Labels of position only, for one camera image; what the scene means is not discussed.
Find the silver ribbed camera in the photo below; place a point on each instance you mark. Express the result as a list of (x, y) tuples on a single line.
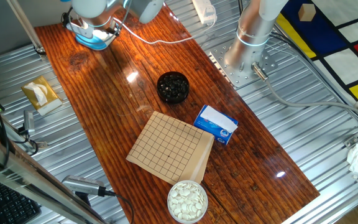
[(82, 185)]

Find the black keyboard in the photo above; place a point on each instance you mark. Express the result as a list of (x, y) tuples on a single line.
[(8, 203)]

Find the small wooden cube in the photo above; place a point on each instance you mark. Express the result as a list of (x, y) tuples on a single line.
[(307, 12)]

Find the tan go board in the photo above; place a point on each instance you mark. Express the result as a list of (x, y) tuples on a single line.
[(166, 146)]

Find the yellow tissue pack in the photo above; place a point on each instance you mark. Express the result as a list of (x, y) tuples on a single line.
[(42, 96)]

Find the black bowl of black stones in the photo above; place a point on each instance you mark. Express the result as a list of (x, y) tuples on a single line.
[(172, 87)]

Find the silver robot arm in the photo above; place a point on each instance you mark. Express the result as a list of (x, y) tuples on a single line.
[(247, 40)]

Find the small grey camera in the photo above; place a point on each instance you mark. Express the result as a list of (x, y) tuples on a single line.
[(29, 121)]

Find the slim aluminium post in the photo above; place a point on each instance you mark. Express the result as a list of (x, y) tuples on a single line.
[(26, 28)]

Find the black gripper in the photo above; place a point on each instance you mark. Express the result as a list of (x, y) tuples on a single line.
[(114, 30)]

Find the blue tissue pack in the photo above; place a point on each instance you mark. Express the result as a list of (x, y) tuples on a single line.
[(216, 124)]

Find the colourful block pattern cloth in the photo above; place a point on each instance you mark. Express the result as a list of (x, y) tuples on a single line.
[(346, 65)]

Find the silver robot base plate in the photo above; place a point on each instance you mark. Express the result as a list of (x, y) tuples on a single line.
[(219, 62)]

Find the blue and white desk lamp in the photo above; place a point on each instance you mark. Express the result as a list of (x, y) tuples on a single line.
[(92, 43)]

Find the wide aluminium frame beam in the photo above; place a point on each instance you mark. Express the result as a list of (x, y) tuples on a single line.
[(26, 177)]

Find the white power strip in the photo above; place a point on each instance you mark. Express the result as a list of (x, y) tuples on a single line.
[(204, 12)]

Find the white bowl of white stones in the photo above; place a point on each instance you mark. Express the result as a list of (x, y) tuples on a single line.
[(187, 202)]

